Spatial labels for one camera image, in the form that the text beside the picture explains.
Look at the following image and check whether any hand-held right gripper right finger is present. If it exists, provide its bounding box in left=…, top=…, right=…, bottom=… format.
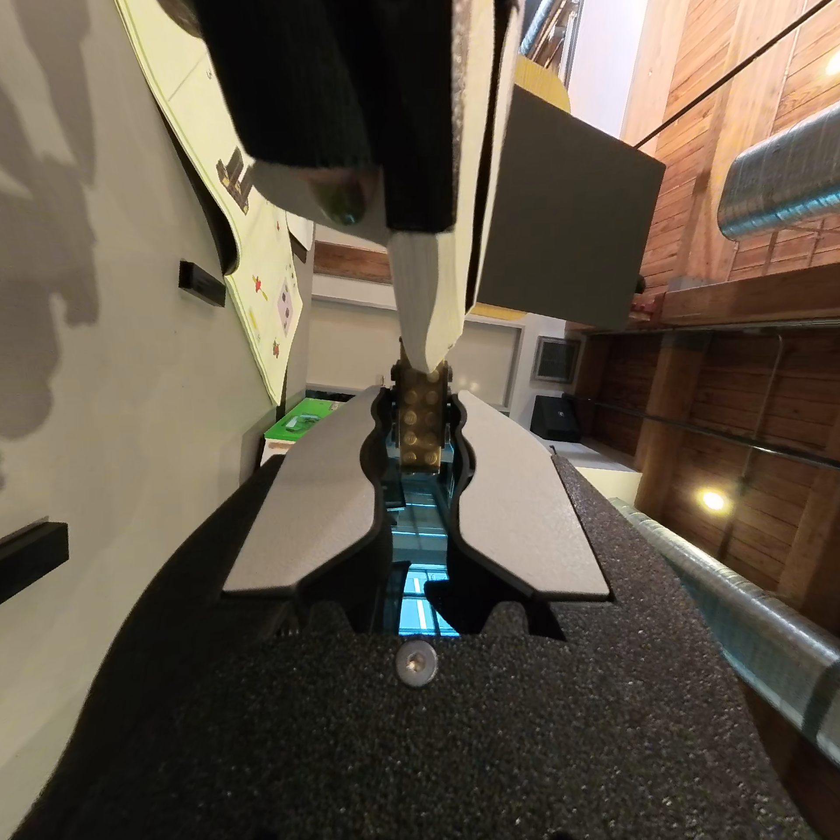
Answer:
left=448, top=389, right=613, bottom=602

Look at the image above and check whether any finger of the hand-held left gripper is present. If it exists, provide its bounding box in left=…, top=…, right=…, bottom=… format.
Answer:
left=425, top=0, right=521, bottom=374
left=388, top=231, right=439, bottom=374

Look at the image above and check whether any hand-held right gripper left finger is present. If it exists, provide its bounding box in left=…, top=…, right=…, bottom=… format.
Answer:
left=222, top=386, right=387, bottom=597

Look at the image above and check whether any tan toy brick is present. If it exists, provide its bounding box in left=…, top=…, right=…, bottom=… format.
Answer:
left=392, top=357, right=455, bottom=475

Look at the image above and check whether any person's left hand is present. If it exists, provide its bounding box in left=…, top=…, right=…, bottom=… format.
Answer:
left=312, top=171, right=382, bottom=229

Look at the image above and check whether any green box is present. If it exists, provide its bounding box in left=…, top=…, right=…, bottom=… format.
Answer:
left=262, top=395, right=343, bottom=454

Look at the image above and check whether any black speaker box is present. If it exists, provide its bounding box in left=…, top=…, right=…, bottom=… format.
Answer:
left=529, top=394, right=583, bottom=445

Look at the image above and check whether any yellow round object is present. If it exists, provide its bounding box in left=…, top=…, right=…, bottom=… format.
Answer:
left=514, top=54, right=573, bottom=114

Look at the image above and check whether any dark grey box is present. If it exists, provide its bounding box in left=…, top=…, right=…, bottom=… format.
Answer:
left=465, top=84, right=668, bottom=331

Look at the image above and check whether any dark wooden block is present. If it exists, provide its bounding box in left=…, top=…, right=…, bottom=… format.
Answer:
left=0, top=521, right=70, bottom=606
left=178, top=260, right=228, bottom=308

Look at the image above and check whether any open instruction booklet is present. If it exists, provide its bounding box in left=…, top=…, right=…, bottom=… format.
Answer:
left=115, top=0, right=304, bottom=404

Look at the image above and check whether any silver ventilation duct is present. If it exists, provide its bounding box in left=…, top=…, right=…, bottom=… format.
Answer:
left=609, top=497, right=840, bottom=769
left=715, top=121, right=840, bottom=242

